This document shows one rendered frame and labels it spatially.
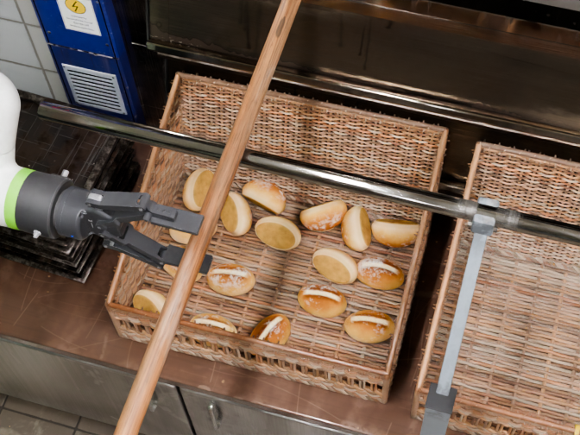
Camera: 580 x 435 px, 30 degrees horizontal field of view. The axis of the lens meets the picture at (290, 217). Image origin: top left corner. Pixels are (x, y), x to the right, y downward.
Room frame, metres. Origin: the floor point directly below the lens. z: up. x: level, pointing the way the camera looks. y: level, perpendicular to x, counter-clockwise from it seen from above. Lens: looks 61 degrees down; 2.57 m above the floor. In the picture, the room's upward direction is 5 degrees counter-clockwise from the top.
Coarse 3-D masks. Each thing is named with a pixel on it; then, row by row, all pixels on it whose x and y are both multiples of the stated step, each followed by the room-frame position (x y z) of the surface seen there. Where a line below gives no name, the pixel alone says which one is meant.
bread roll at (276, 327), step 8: (264, 320) 0.86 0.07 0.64; (272, 320) 0.86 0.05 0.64; (280, 320) 0.86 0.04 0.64; (288, 320) 0.87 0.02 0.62; (256, 328) 0.85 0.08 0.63; (264, 328) 0.84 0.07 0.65; (272, 328) 0.84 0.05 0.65; (280, 328) 0.84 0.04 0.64; (288, 328) 0.85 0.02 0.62; (256, 336) 0.83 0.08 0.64; (264, 336) 0.82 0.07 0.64; (272, 336) 0.82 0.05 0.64; (280, 336) 0.83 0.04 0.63; (288, 336) 0.84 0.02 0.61
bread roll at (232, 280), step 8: (224, 264) 0.99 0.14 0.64; (232, 264) 0.99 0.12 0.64; (208, 272) 0.98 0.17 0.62; (216, 272) 0.97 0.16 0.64; (224, 272) 0.97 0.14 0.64; (232, 272) 0.97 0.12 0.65; (240, 272) 0.97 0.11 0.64; (248, 272) 0.97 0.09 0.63; (208, 280) 0.97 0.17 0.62; (216, 280) 0.96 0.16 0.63; (224, 280) 0.95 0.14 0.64; (232, 280) 0.95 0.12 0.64; (240, 280) 0.95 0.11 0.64; (248, 280) 0.95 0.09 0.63; (216, 288) 0.95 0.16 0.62; (224, 288) 0.94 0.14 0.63; (232, 288) 0.94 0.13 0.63; (240, 288) 0.94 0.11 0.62; (248, 288) 0.94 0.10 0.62
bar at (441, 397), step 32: (96, 128) 0.98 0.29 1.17; (128, 128) 0.97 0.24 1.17; (256, 160) 0.89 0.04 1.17; (288, 160) 0.88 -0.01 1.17; (352, 192) 0.83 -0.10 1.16; (384, 192) 0.81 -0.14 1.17; (416, 192) 0.81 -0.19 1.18; (480, 224) 0.75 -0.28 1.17; (512, 224) 0.74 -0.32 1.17; (544, 224) 0.74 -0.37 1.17; (480, 256) 0.72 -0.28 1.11; (448, 352) 0.62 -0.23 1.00; (448, 384) 0.58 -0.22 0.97; (448, 416) 0.54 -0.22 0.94
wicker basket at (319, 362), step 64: (320, 128) 1.20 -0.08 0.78; (384, 128) 1.16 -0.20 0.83; (320, 192) 1.15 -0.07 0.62; (128, 256) 0.97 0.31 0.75; (256, 256) 1.03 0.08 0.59; (384, 256) 1.00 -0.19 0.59; (128, 320) 0.87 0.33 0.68; (256, 320) 0.88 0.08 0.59; (320, 320) 0.87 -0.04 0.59; (320, 384) 0.74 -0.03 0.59; (384, 384) 0.69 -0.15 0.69
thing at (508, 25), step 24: (360, 0) 1.21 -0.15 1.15; (384, 0) 1.19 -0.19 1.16; (408, 0) 1.18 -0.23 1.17; (432, 0) 1.17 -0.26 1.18; (456, 0) 1.16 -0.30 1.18; (480, 0) 1.16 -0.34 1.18; (504, 0) 1.16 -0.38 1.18; (480, 24) 1.14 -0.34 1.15; (504, 24) 1.12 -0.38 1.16; (528, 24) 1.11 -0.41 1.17; (552, 24) 1.10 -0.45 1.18; (576, 24) 1.09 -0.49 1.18
